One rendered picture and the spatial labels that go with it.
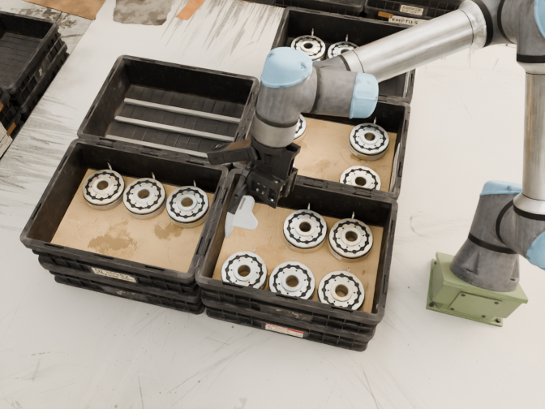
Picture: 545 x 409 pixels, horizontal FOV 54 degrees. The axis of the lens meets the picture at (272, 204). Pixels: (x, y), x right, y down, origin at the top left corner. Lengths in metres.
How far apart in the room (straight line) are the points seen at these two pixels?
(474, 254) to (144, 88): 0.99
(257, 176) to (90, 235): 0.55
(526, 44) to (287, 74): 0.43
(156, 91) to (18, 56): 1.06
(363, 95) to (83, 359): 0.89
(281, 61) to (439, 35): 0.35
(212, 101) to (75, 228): 0.51
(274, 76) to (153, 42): 1.14
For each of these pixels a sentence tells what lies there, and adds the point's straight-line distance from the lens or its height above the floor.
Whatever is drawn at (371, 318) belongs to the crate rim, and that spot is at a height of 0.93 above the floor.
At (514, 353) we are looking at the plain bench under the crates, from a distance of 1.43.
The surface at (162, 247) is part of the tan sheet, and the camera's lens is 1.30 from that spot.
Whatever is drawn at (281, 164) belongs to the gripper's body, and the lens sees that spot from 0.93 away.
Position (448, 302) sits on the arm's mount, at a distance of 1.36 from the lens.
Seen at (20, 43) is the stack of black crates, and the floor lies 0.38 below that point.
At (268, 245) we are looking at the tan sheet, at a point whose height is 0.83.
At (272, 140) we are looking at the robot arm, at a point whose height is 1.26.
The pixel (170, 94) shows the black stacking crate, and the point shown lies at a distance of 1.58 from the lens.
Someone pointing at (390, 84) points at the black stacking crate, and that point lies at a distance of 1.62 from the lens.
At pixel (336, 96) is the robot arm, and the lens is 0.88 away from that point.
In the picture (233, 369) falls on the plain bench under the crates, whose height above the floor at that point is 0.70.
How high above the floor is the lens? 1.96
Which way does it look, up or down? 58 degrees down
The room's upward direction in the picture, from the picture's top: straight up
